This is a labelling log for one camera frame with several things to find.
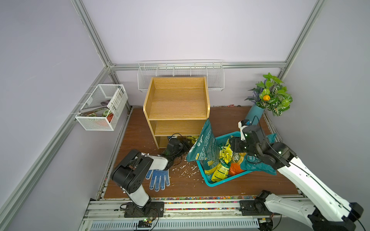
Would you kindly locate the yellow green packet shelf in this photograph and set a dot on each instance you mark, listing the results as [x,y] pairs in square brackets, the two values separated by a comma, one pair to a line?
[226,153]

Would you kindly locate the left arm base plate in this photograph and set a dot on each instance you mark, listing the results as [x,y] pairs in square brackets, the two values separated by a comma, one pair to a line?
[144,209]

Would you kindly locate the artificial green plant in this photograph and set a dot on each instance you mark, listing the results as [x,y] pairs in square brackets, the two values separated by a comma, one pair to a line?
[271,95]

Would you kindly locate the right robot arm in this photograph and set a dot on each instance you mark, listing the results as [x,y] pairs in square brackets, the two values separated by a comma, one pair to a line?
[326,211]

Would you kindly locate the aluminium rail frame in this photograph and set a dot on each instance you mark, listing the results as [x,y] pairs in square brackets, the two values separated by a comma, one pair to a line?
[205,214]

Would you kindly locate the yellow packet bottom shelf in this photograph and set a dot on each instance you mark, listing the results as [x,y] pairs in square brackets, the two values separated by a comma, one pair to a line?
[192,139]

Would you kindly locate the blue dotted work glove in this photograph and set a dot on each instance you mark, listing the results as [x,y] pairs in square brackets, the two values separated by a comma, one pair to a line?
[159,179]

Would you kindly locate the white wire basket left wall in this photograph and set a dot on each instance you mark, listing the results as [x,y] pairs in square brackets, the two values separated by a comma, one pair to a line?
[103,108]

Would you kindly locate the yellow flower packet shelf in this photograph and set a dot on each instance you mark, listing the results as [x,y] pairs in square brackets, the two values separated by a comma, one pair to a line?
[221,172]

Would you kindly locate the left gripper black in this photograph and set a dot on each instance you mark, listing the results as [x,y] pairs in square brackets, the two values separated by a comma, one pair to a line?
[184,144]

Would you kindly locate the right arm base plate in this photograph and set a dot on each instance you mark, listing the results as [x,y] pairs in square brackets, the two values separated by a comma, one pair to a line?
[254,208]

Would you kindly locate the teal vase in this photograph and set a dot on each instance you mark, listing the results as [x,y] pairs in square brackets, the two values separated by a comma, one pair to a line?
[254,114]

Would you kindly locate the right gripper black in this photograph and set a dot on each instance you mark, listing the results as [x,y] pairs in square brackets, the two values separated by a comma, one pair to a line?
[235,144]

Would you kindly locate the dark green yellow fertilizer bag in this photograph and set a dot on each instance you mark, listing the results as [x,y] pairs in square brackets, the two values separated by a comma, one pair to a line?
[205,150]

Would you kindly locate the white wire rack back wall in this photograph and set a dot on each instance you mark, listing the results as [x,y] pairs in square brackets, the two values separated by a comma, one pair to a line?
[212,70]

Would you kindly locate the wooden three-tier shelf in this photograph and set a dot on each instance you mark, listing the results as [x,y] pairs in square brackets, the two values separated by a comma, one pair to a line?
[176,107]

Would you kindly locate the teal orange soil bag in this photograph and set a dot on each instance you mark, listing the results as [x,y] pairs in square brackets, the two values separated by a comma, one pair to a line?
[242,162]

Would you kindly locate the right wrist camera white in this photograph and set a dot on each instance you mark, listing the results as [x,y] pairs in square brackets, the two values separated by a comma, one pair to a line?
[241,125]

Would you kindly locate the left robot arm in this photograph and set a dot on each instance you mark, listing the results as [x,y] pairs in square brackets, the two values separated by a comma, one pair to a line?
[136,167]

